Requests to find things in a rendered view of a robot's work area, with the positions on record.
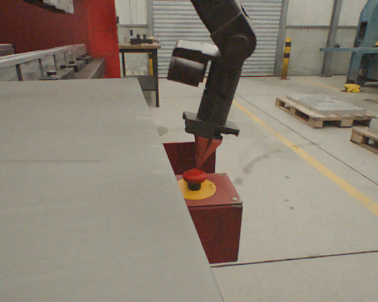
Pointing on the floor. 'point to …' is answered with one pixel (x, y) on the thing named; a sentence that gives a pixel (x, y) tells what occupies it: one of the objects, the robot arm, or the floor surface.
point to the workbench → (145, 80)
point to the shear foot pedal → (354, 84)
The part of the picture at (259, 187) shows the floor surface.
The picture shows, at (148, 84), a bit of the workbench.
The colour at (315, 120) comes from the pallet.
